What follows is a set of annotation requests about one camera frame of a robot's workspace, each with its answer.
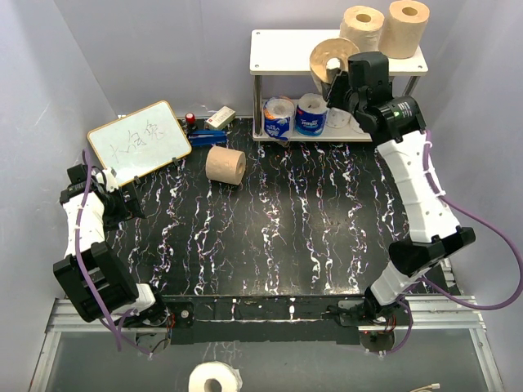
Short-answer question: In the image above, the white roll on floor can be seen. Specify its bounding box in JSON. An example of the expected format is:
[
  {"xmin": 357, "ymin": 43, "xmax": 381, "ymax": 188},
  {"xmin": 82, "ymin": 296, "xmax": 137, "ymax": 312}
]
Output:
[{"xmin": 188, "ymin": 361, "xmax": 243, "ymax": 392}]

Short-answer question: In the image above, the small whiteboard wooden frame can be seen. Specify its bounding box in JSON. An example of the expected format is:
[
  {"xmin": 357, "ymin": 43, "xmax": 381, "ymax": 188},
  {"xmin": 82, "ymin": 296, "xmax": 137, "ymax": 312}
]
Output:
[{"xmin": 87, "ymin": 100, "xmax": 192, "ymax": 185}]

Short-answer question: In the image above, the purple cable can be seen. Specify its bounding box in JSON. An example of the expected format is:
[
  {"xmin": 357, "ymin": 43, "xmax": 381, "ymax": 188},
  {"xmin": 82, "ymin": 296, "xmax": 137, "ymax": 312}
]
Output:
[
  {"xmin": 383, "ymin": 129, "xmax": 523, "ymax": 355},
  {"xmin": 75, "ymin": 149, "xmax": 154, "ymax": 356}
]

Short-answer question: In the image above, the red emergency stop button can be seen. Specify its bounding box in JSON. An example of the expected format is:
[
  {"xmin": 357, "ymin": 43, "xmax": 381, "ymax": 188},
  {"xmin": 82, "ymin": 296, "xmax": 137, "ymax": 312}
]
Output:
[{"xmin": 185, "ymin": 113, "xmax": 196, "ymax": 127}]

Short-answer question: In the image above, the white green small box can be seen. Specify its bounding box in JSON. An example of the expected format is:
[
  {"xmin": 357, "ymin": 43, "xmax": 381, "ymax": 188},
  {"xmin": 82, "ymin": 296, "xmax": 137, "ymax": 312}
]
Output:
[{"xmin": 204, "ymin": 106, "xmax": 236, "ymax": 131}]

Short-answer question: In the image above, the white patterned paper roll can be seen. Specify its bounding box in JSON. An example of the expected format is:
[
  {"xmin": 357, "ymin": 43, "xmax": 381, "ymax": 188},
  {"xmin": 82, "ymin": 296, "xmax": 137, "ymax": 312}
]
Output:
[{"xmin": 326, "ymin": 108, "xmax": 351, "ymax": 129}]

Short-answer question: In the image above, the light blue roll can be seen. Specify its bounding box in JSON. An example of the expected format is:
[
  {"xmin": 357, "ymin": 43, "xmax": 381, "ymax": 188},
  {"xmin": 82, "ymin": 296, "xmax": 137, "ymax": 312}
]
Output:
[{"xmin": 262, "ymin": 96, "xmax": 295, "ymax": 141}]

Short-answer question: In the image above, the blue Tempo roll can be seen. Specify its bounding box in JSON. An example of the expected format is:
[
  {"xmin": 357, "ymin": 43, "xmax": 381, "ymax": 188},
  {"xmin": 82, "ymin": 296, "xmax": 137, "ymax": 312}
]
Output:
[{"xmin": 295, "ymin": 93, "xmax": 328, "ymax": 136}]

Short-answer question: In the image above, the white two-tier shelf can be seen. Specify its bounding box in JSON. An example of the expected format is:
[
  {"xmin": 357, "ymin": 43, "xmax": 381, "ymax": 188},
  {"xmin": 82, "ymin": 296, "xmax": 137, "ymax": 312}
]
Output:
[{"xmin": 250, "ymin": 29, "xmax": 428, "ymax": 143}]

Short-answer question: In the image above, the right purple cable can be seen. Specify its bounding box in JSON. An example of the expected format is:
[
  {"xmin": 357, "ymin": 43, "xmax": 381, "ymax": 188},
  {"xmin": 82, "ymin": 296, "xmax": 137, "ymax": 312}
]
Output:
[{"xmin": 383, "ymin": 129, "xmax": 523, "ymax": 355}]

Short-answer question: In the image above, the aluminium rail frame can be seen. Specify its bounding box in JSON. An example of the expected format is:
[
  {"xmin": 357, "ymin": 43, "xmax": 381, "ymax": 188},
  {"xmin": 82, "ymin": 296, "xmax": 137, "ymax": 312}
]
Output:
[{"xmin": 30, "ymin": 114, "xmax": 506, "ymax": 392}]

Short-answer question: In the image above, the brown roll front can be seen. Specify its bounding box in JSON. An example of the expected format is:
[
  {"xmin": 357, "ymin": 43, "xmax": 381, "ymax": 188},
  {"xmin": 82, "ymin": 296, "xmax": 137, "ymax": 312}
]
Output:
[
  {"xmin": 378, "ymin": 1, "xmax": 430, "ymax": 60},
  {"xmin": 339, "ymin": 6, "xmax": 385, "ymax": 52}
]

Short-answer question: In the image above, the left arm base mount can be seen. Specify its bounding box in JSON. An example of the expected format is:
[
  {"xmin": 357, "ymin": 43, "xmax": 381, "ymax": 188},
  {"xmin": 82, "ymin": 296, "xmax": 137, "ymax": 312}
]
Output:
[{"xmin": 135, "ymin": 293, "xmax": 194, "ymax": 339}]

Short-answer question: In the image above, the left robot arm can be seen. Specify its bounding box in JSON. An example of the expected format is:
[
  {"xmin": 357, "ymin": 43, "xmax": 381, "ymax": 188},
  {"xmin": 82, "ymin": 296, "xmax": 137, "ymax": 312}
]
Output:
[{"xmin": 53, "ymin": 163, "xmax": 169, "ymax": 327}]

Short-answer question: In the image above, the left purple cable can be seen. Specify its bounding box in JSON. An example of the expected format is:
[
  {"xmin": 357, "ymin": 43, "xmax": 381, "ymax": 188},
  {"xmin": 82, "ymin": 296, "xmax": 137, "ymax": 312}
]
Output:
[{"xmin": 75, "ymin": 149, "xmax": 154, "ymax": 356}]

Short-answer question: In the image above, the blue stapler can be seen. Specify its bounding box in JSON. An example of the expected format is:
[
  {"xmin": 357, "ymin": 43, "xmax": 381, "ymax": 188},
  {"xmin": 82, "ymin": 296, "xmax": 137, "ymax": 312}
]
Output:
[{"xmin": 188, "ymin": 130, "xmax": 227, "ymax": 147}]

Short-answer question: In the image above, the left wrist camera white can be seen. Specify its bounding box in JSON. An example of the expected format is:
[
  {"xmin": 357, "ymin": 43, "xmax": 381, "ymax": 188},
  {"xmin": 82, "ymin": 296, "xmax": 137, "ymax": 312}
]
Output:
[{"xmin": 95, "ymin": 168, "xmax": 118, "ymax": 193}]

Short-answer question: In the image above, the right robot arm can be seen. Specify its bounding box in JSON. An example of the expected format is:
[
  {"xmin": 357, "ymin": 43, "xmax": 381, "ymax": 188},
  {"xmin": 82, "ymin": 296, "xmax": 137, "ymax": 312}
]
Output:
[{"xmin": 326, "ymin": 51, "xmax": 476, "ymax": 324}]

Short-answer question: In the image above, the brown roll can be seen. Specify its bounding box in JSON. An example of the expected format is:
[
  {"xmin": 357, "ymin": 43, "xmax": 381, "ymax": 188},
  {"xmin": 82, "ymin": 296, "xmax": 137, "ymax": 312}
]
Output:
[
  {"xmin": 339, "ymin": 6, "xmax": 385, "ymax": 52},
  {"xmin": 309, "ymin": 38, "xmax": 360, "ymax": 94},
  {"xmin": 378, "ymin": 1, "xmax": 430, "ymax": 60},
  {"xmin": 205, "ymin": 146, "xmax": 246, "ymax": 185}
]

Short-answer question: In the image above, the plain white paper roll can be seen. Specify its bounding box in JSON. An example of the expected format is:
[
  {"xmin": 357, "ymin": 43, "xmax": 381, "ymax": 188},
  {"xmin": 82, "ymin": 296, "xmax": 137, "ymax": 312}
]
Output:
[{"xmin": 350, "ymin": 117, "xmax": 365, "ymax": 134}]

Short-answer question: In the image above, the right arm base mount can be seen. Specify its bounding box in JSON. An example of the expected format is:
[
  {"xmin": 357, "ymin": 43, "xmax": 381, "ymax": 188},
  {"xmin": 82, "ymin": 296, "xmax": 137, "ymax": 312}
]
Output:
[{"xmin": 321, "ymin": 299, "xmax": 410, "ymax": 332}]

